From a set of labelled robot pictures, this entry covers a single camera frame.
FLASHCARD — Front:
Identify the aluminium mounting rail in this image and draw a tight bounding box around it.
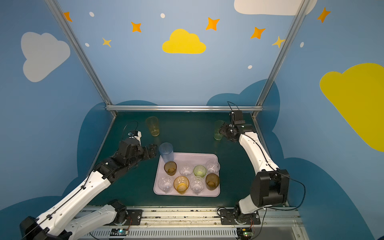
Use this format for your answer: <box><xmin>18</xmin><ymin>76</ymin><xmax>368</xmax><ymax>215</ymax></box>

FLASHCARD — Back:
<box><xmin>75</xmin><ymin>207</ymin><xmax>309</xmax><ymax>240</ymax></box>

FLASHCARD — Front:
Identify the lilac plastic tray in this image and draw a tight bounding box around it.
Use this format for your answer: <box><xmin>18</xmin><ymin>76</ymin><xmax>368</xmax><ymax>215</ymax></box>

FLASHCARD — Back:
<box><xmin>153</xmin><ymin>153</ymin><xmax>221</xmax><ymax>198</ymax></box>

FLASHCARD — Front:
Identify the left controller board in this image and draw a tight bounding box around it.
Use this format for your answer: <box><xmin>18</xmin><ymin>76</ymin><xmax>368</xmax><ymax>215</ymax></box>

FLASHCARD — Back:
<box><xmin>110</xmin><ymin>229</ymin><xmax>129</xmax><ymax>238</ymax></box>

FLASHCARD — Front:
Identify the tall blue frosted glass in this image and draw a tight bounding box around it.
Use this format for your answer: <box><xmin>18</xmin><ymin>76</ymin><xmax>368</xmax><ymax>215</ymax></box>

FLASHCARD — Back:
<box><xmin>159</xmin><ymin>143</ymin><xmax>174</xmax><ymax>163</ymax></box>

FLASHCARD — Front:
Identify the aluminium frame post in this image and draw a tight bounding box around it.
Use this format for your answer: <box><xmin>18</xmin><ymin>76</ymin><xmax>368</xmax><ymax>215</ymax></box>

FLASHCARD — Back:
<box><xmin>45</xmin><ymin>0</ymin><xmax>113</xmax><ymax>107</ymax></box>
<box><xmin>256</xmin><ymin>0</ymin><xmax>311</xmax><ymax>108</ymax></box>

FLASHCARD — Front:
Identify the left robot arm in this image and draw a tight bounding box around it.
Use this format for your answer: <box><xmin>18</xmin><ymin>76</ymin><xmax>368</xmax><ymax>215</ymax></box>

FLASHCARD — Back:
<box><xmin>20</xmin><ymin>136</ymin><xmax>158</xmax><ymax>240</ymax></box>

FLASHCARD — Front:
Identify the left aluminium frame post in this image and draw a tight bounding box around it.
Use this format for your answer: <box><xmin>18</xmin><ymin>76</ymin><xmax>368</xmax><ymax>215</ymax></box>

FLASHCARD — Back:
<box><xmin>45</xmin><ymin>0</ymin><xmax>113</xmax><ymax>107</ymax></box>

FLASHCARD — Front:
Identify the small green glass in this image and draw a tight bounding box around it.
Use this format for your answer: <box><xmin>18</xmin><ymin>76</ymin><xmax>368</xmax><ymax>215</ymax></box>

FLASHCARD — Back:
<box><xmin>194</xmin><ymin>165</ymin><xmax>207</xmax><ymax>178</ymax></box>

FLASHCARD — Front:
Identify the dark amber dimpled glass back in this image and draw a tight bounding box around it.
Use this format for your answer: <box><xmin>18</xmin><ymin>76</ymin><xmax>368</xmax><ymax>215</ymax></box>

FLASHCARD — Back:
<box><xmin>164</xmin><ymin>161</ymin><xmax>177</xmax><ymax>176</ymax></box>

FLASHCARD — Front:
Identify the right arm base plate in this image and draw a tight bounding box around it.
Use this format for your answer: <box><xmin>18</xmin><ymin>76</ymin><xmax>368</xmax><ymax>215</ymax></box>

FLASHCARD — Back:
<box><xmin>217</xmin><ymin>208</ymin><xmax>261</xmax><ymax>225</ymax></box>

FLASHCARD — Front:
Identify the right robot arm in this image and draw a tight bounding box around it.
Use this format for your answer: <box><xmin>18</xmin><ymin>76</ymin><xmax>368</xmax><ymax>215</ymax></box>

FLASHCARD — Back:
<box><xmin>219</xmin><ymin>110</ymin><xmax>290</xmax><ymax>217</ymax></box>

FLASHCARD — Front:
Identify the clear faceted glass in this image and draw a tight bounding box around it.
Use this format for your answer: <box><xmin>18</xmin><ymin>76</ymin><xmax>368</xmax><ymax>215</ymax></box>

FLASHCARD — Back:
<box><xmin>206</xmin><ymin>160</ymin><xmax>220</xmax><ymax>174</ymax></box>
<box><xmin>190</xmin><ymin>176</ymin><xmax>205</xmax><ymax>195</ymax></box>

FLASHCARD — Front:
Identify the controller board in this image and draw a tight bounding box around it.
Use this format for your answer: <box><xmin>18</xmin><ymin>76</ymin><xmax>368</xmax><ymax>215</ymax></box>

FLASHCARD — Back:
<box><xmin>110</xmin><ymin>229</ymin><xmax>129</xmax><ymax>238</ymax></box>
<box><xmin>236</xmin><ymin>228</ymin><xmax>254</xmax><ymax>240</ymax></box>

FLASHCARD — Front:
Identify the dark amber dimpled glass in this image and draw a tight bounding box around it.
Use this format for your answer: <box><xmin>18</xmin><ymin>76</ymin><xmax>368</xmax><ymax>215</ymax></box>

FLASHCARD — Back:
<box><xmin>164</xmin><ymin>161</ymin><xmax>177</xmax><ymax>176</ymax></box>
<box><xmin>206</xmin><ymin>173</ymin><xmax>220</xmax><ymax>191</ymax></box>

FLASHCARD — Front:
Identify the right aluminium frame post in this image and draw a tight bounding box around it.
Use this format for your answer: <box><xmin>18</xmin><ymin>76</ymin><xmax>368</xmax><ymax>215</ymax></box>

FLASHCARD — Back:
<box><xmin>256</xmin><ymin>0</ymin><xmax>311</xmax><ymax>108</ymax></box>

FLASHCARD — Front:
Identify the back horizontal aluminium frame bar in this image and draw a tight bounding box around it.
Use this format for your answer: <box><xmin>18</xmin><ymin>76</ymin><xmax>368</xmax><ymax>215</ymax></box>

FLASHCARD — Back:
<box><xmin>106</xmin><ymin>105</ymin><xmax>263</xmax><ymax>112</ymax></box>

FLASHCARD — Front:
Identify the tall amber glass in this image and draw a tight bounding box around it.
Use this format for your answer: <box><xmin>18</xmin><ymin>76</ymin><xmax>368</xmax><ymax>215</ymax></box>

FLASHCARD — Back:
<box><xmin>146</xmin><ymin>116</ymin><xmax>160</xmax><ymax>137</ymax></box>

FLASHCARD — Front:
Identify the short orange glass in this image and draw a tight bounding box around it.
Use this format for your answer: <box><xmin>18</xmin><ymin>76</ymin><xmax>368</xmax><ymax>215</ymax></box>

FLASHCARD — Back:
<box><xmin>174</xmin><ymin>176</ymin><xmax>190</xmax><ymax>194</ymax></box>

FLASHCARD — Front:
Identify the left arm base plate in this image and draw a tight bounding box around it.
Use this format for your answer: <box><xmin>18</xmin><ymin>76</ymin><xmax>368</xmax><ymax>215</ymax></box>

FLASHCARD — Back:
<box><xmin>114</xmin><ymin>209</ymin><xmax>143</xmax><ymax>226</ymax></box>

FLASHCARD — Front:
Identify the right controller board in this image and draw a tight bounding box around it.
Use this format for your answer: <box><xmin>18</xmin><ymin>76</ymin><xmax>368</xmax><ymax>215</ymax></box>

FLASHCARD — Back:
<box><xmin>236</xmin><ymin>228</ymin><xmax>254</xmax><ymax>240</ymax></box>

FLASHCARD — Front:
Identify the dark amber dimpled glass front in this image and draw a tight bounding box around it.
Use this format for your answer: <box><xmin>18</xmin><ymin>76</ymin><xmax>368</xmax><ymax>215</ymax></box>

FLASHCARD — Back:
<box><xmin>206</xmin><ymin>173</ymin><xmax>220</xmax><ymax>191</ymax></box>

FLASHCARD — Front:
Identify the tall green glass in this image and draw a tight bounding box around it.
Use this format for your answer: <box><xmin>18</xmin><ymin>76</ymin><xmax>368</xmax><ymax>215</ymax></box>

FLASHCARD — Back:
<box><xmin>214</xmin><ymin>120</ymin><xmax>225</xmax><ymax>141</ymax></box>

